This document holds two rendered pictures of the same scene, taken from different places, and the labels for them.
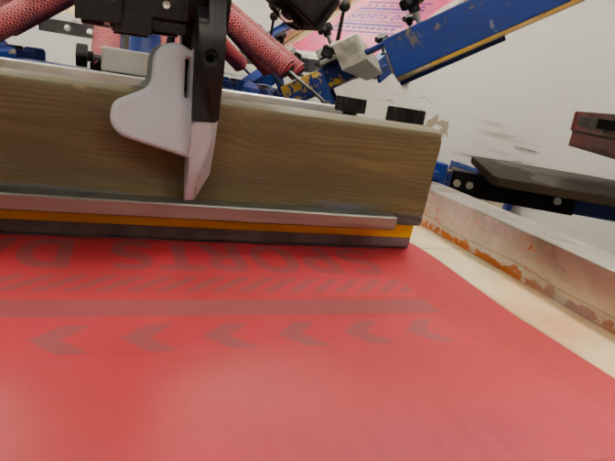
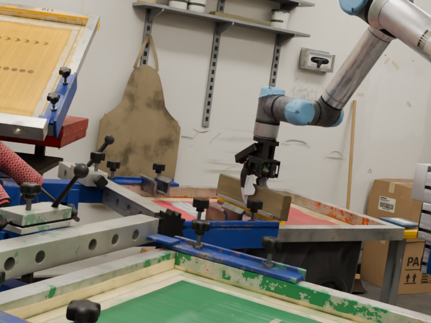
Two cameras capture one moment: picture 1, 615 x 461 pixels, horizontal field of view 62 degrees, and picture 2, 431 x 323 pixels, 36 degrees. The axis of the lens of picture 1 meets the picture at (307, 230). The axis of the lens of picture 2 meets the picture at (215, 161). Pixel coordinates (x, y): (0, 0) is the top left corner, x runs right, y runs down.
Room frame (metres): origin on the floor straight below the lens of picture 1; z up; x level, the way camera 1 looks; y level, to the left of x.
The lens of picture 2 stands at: (0.83, 2.04, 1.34)
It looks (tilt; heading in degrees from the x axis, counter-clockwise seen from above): 7 degrees down; 260
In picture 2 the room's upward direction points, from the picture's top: 8 degrees clockwise
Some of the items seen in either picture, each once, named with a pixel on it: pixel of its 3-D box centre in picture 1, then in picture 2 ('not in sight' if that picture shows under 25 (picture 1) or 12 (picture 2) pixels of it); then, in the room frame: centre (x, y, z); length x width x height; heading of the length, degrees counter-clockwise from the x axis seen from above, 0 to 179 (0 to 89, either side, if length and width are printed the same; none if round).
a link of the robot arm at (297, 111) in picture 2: not in sight; (297, 111); (0.27, 0.19, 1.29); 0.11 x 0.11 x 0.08; 27
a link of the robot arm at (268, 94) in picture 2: not in sight; (270, 105); (0.33, 0.11, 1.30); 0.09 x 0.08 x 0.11; 117
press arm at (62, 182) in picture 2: not in sight; (66, 190); (0.89, 0.31, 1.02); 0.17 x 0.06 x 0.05; 22
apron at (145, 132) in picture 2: not in sight; (141, 122); (0.58, -1.91, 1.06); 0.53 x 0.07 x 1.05; 22
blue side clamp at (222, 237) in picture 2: not in sight; (224, 232); (0.49, 0.45, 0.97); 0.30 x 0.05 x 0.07; 22
